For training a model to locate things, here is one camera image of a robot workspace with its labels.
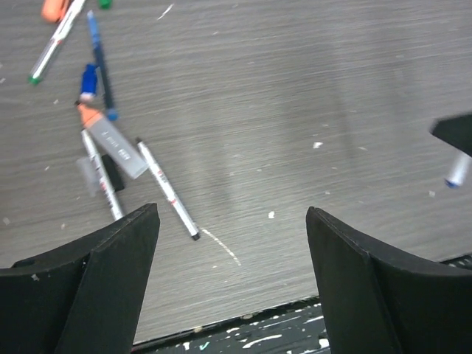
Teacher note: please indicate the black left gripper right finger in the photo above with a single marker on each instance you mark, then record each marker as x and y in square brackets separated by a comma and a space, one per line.
[377, 298]

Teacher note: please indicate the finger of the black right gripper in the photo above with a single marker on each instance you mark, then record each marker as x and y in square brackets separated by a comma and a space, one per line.
[455, 131]

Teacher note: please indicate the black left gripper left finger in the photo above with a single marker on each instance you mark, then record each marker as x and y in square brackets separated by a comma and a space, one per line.
[82, 297]

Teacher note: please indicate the white marker with blue end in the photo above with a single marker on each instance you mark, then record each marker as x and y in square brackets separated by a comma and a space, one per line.
[459, 171]

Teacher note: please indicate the blue marker cap with eraser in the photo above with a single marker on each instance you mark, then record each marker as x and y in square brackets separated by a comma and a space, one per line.
[88, 89]

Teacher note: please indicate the white pen with lime end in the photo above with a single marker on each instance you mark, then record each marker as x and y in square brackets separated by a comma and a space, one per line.
[103, 178]

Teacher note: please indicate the clear pen cap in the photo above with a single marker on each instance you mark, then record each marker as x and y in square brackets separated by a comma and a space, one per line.
[89, 174]

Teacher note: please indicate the white pen with black end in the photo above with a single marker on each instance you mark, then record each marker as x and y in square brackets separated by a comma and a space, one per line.
[167, 189]

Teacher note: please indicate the black pen cap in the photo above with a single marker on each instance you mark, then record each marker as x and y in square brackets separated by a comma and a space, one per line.
[113, 173]

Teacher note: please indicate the dark blue pen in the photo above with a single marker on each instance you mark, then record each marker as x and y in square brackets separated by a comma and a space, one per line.
[98, 51]

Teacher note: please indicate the green pen cap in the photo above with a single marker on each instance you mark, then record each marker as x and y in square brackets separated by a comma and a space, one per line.
[105, 4]

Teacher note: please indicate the grey highlighter with orange tip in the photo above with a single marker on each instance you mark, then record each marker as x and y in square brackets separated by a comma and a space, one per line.
[112, 141]

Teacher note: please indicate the white marker with green end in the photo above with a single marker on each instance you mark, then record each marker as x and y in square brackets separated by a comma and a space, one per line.
[55, 41]

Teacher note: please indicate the orange highlighter cap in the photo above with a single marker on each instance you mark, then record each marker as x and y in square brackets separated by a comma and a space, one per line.
[53, 11]

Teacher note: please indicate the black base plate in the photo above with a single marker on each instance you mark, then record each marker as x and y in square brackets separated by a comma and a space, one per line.
[293, 327]

